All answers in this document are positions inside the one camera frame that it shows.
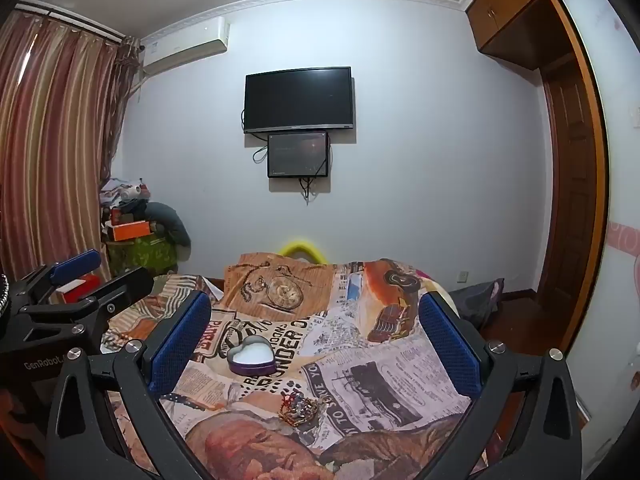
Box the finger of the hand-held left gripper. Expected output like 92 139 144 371
20 266 155 352
10 249 101 311

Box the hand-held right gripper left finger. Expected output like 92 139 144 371
45 290 212 480

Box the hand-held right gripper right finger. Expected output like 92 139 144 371
419 290 584 480

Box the purple heart-shaped tin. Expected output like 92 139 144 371
227 336 276 376

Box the gold red chain bracelet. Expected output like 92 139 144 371
279 392 322 427

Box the red and white box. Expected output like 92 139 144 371
54 274 102 307

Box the green patterned bag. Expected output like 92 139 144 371
107 237 179 279

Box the dark bag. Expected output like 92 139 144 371
446 277 506 332

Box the orange box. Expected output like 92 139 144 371
111 220 152 242

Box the dark padded jacket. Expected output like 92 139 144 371
146 202 192 262

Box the pile of household clutter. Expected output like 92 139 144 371
99 177 152 226

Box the striped brown curtain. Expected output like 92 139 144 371
0 7 142 281

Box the newspaper print blanket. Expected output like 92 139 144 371
100 252 501 480

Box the yellow curved cushion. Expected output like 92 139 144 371
279 241 327 265

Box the brown wooden door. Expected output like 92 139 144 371
541 57 610 358

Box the white air conditioner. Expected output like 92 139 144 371
141 16 231 73

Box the wooden overhead cabinet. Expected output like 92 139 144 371
465 0 583 72

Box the black monitor cable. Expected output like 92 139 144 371
299 176 322 207

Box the pink wall sticker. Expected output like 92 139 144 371
606 220 640 303

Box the small black wall monitor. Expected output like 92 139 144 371
266 131 330 179

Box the black wall television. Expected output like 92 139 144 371
243 66 356 135

